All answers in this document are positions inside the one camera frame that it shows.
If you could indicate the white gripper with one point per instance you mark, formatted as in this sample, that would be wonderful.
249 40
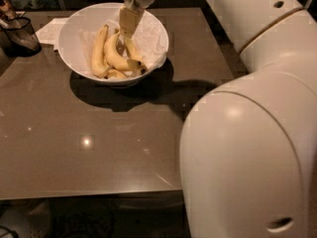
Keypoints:
129 18

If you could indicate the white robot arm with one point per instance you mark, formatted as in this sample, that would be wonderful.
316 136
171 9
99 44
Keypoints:
248 148

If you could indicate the white bowl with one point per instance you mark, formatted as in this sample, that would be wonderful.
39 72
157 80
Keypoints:
89 19

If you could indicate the small bottom banana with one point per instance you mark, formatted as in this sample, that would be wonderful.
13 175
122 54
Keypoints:
114 73

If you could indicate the white paper napkin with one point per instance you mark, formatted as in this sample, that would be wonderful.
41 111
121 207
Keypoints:
49 33

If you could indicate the black mesh basket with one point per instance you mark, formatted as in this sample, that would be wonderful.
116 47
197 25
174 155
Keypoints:
18 38

